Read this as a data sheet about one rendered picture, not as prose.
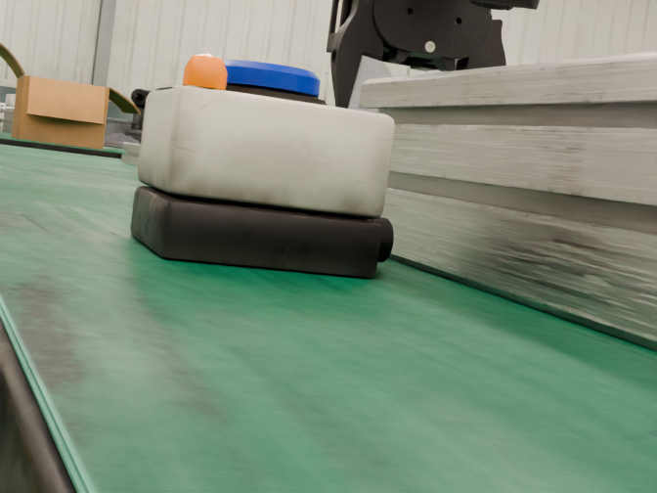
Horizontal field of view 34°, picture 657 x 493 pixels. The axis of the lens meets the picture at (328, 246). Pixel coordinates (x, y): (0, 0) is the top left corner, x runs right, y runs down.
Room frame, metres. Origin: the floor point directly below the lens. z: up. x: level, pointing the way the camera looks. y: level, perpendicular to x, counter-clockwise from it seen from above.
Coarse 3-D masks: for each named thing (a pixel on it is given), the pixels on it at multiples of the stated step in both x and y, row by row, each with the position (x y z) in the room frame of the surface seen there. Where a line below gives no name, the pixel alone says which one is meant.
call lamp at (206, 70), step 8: (192, 56) 0.37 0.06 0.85; (200, 56) 0.36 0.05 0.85; (208, 56) 0.37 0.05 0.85; (192, 64) 0.36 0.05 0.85; (200, 64) 0.36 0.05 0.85; (208, 64) 0.36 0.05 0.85; (216, 64) 0.36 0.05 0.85; (224, 64) 0.37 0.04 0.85; (184, 72) 0.37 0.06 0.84; (192, 72) 0.36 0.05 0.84; (200, 72) 0.36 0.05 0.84; (208, 72) 0.36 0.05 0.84; (216, 72) 0.36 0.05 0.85; (224, 72) 0.37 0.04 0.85; (184, 80) 0.37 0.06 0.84; (192, 80) 0.36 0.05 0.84; (200, 80) 0.36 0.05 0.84; (208, 80) 0.36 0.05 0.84; (216, 80) 0.36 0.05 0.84; (224, 80) 0.37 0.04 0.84; (216, 88) 0.36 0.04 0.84; (224, 88) 0.37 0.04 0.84
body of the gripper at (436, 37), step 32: (352, 0) 0.64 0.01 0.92; (384, 0) 0.59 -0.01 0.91; (416, 0) 0.60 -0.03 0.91; (448, 0) 0.60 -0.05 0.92; (384, 32) 0.59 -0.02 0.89; (416, 32) 0.60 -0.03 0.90; (448, 32) 0.60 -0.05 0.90; (480, 32) 0.61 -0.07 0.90; (416, 64) 0.65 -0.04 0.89; (448, 64) 0.61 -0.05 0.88
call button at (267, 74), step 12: (228, 60) 0.40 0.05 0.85; (240, 60) 0.39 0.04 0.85; (228, 72) 0.39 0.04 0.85; (240, 72) 0.39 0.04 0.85; (252, 72) 0.39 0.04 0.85; (264, 72) 0.39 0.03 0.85; (276, 72) 0.39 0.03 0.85; (288, 72) 0.39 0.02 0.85; (300, 72) 0.39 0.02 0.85; (312, 72) 0.40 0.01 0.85; (228, 84) 0.41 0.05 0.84; (240, 84) 0.40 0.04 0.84; (252, 84) 0.39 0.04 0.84; (264, 84) 0.39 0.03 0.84; (276, 84) 0.39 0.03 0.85; (288, 84) 0.39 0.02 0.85; (300, 84) 0.39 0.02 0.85; (312, 84) 0.40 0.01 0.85; (312, 96) 0.41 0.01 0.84
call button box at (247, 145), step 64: (192, 128) 0.36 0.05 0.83; (256, 128) 0.37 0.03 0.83; (320, 128) 0.37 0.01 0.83; (384, 128) 0.38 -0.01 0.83; (192, 192) 0.36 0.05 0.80; (256, 192) 0.37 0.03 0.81; (320, 192) 0.37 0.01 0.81; (384, 192) 0.38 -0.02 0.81; (192, 256) 0.36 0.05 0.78; (256, 256) 0.37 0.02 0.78; (320, 256) 0.38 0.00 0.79; (384, 256) 0.42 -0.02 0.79
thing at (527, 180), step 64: (576, 64) 0.35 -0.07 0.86; (640, 64) 0.32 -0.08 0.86; (448, 128) 0.44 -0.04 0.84; (512, 128) 0.39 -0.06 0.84; (576, 128) 0.35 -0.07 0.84; (640, 128) 0.31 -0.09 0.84; (448, 192) 0.46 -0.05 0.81; (512, 192) 0.40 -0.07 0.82; (576, 192) 0.34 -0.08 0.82; (640, 192) 0.31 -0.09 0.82; (448, 256) 0.42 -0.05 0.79; (512, 256) 0.37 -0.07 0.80; (576, 256) 0.33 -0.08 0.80; (640, 256) 0.30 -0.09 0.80; (576, 320) 0.33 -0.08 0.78; (640, 320) 0.30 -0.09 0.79
